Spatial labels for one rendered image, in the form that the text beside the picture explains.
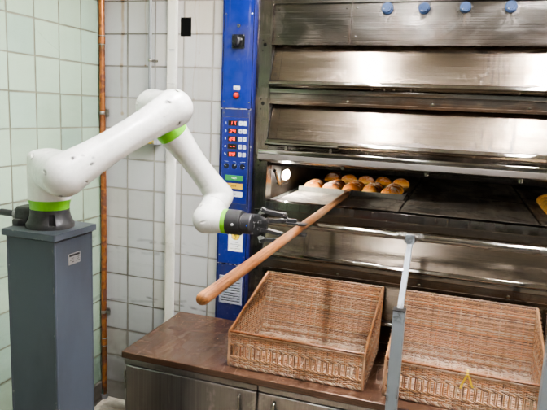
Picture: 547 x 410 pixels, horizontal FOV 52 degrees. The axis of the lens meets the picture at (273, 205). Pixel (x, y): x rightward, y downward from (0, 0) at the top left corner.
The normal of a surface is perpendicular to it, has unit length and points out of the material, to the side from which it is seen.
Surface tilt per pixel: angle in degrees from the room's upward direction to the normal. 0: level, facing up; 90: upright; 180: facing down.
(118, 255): 90
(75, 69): 90
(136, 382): 90
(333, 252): 70
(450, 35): 90
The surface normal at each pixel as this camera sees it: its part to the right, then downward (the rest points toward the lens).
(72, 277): 0.94, 0.10
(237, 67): -0.32, 0.15
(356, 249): -0.29, -0.20
